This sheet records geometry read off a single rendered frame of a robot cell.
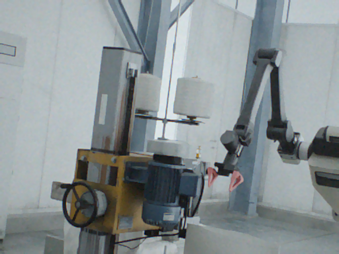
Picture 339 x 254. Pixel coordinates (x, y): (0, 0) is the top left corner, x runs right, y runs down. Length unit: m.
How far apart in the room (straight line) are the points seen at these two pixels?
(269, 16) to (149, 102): 9.01
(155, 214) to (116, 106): 0.45
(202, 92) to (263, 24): 9.14
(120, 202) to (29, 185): 5.20
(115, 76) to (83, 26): 5.58
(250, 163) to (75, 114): 4.36
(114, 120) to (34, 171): 5.23
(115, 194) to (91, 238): 0.22
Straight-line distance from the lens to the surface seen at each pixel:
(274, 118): 2.82
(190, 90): 2.52
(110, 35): 8.45
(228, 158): 2.47
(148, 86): 2.69
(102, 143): 2.52
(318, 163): 2.89
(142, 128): 8.71
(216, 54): 10.57
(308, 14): 11.59
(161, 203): 2.43
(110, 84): 2.51
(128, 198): 2.53
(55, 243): 3.78
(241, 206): 11.50
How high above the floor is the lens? 1.49
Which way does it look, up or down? 3 degrees down
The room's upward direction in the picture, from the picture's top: 8 degrees clockwise
